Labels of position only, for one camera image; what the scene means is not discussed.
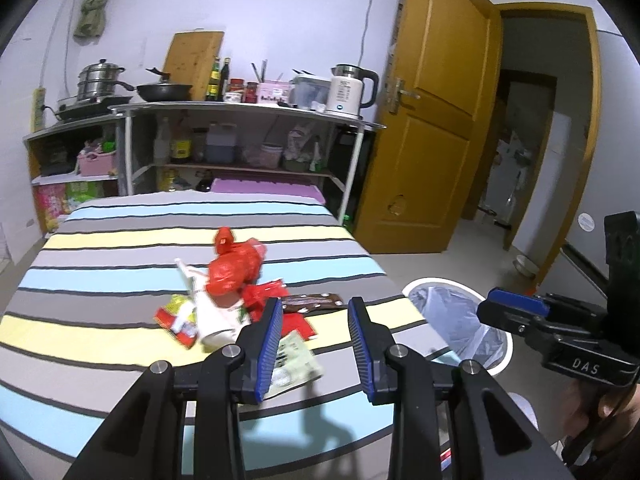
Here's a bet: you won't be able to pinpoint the pink food tub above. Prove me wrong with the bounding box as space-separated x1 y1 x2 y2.
260 142 285 168

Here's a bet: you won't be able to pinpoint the clear plastic bin liner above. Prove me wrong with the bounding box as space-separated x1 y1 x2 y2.
410 285 506 366

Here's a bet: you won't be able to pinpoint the clear plastic bottle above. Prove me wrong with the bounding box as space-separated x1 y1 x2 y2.
153 117 172 165

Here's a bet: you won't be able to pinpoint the pale green paper packet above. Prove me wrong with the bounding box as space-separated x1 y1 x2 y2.
262 332 323 401

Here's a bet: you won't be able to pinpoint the green glass bottle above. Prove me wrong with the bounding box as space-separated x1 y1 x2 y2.
206 57 222 102

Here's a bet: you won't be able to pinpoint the brown snack bar wrapper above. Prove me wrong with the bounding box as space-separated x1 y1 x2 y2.
280 294 346 315

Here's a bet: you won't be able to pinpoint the black frying pan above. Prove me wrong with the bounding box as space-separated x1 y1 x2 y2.
116 67 194 102

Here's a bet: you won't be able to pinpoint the pink utensil holder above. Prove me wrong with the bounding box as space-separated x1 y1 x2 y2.
256 80 293 106

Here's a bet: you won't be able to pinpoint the wooden cutting board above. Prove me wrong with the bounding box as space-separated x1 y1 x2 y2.
162 30 225 102

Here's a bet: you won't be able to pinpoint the person's right hand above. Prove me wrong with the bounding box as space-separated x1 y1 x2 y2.
562 382 640 466

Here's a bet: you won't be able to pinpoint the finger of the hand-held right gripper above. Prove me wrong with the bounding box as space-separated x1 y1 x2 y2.
487 287 606 321
476 300 546 346

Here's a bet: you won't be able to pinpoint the white paper cup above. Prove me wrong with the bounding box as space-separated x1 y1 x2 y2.
175 258 246 348

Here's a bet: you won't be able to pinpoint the metal kitchen rack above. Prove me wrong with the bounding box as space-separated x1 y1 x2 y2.
109 101 386 226

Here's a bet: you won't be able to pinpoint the dark liquid jug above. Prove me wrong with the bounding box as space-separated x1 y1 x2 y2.
205 122 237 163

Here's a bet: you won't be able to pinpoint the wooden shelf unit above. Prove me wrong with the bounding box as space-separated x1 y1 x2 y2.
22 114 131 233

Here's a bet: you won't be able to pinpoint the red yellow snack packet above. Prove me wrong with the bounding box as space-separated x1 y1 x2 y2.
154 294 201 351

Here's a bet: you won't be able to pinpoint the steel steamer pot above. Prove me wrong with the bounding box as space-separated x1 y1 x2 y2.
76 59 126 102

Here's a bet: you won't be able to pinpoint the crumpled plastic bags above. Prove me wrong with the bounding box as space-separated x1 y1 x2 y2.
285 125 323 172

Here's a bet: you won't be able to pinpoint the yellow power strip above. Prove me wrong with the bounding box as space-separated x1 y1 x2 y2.
31 87 47 133

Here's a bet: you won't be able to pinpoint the grey wall cable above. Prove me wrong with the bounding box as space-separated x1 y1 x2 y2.
359 0 383 68

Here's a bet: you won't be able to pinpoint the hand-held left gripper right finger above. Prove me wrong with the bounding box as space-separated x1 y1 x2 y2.
347 296 576 480

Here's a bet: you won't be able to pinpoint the white appliance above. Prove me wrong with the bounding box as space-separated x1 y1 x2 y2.
487 132 531 221

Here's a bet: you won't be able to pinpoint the green printed packet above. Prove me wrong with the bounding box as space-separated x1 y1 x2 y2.
65 181 103 206

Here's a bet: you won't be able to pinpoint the pink plastic basket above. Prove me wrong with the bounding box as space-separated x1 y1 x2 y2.
77 150 118 177

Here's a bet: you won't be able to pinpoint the pink printed packet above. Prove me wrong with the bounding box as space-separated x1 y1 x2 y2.
32 183 68 233

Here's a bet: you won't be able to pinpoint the yellow label oil bottle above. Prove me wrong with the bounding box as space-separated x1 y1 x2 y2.
170 117 193 163

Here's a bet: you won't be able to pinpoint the black induction cooker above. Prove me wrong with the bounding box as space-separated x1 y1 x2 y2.
55 95 135 122

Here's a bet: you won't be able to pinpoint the purple storage box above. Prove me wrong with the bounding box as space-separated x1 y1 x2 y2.
211 177 327 207

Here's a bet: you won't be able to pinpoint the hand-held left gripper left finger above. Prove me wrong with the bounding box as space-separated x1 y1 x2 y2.
65 297 284 480

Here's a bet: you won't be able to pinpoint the white round bin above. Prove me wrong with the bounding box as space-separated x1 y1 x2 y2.
402 277 516 378

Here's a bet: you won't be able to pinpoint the clear plastic container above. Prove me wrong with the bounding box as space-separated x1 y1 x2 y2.
291 72 332 109

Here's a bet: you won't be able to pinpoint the white electric kettle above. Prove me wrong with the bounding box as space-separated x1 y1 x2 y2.
326 63 379 114

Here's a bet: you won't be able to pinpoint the grey refrigerator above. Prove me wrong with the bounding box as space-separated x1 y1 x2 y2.
505 30 640 301

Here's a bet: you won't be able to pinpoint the red plastic wrapper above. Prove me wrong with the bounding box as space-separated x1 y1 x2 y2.
240 282 318 341

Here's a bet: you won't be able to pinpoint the striped bed sheet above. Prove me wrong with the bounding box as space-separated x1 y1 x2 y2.
0 191 461 480

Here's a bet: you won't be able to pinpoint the red plastic bag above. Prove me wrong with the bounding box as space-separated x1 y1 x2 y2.
206 226 268 306

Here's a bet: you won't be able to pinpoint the yellow wooden door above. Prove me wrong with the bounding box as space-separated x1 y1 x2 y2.
352 0 503 256

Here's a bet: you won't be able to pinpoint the metal door handle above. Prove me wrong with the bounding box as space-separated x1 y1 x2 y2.
385 78 421 113

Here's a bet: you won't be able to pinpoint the wooden door frame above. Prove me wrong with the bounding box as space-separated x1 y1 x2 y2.
460 2 601 251

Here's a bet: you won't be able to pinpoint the metal floor bowl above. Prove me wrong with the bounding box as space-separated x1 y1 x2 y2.
513 255 541 278

